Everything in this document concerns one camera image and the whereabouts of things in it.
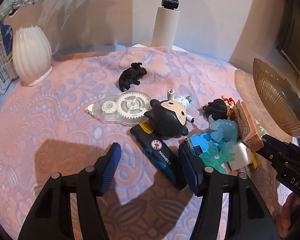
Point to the white ribbed vase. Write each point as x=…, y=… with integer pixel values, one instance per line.
x=32, y=55

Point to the white charger cube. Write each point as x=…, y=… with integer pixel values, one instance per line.
x=242, y=156

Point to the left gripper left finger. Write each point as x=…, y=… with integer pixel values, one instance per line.
x=50, y=215

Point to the upright books stack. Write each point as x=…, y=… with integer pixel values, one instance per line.
x=7, y=71

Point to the white lamp pole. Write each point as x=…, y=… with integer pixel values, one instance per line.
x=165, y=24

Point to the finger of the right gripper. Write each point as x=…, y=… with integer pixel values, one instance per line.
x=284, y=157

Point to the amber glass bowl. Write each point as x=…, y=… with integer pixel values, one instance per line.
x=278, y=97

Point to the person right hand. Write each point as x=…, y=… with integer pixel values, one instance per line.
x=291, y=208

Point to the translucent teal wave figure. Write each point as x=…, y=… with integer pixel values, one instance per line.
x=221, y=138

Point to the pink patterned tablecloth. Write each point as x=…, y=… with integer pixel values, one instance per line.
x=45, y=129

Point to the black round-head figurine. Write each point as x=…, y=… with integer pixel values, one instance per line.
x=168, y=118

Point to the black-haired red anime figurine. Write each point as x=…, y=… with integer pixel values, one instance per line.
x=221, y=108

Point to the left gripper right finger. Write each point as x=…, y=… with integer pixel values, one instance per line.
x=248, y=215

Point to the green spiky toy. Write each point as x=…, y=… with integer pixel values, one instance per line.
x=261, y=130

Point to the black dragon figurine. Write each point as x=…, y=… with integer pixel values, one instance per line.
x=131, y=76

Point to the clear correction tape dispenser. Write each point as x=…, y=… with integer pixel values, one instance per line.
x=127, y=108

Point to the pink small carton box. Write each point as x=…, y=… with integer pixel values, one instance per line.
x=247, y=127

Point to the yellow lighter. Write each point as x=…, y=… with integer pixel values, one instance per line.
x=255, y=160

